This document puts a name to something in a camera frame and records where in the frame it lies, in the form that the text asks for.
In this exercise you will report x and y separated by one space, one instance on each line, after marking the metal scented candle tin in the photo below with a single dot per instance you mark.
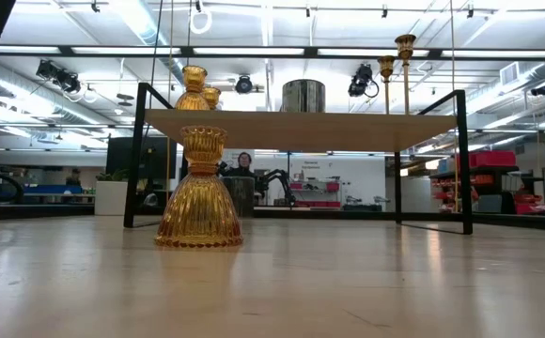
244 197
303 96

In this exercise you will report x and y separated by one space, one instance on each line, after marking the amber ribbed glass candle holder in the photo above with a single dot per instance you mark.
199 206
192 101
213 95

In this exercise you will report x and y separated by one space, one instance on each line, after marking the tall brass candlestick holder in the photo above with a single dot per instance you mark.
404 45
386 63

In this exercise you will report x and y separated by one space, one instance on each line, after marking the black background robot arm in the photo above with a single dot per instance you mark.
277 177

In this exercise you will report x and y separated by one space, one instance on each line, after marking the person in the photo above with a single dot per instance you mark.
243 164

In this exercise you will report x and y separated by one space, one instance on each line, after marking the wooden shelf with black legs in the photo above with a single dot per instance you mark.
300 131

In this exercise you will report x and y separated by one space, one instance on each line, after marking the black ceiling spotlight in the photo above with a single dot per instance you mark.
244 84
58 75
361 80

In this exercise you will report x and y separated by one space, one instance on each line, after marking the black monitor screen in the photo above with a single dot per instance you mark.
155 157

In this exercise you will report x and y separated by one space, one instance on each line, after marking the white plant pot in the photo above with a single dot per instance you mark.
110 199

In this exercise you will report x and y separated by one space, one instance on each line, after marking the red storage bin rack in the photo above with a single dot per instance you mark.
493 158

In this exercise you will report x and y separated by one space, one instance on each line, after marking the black ceiling fixture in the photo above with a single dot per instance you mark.
542 89

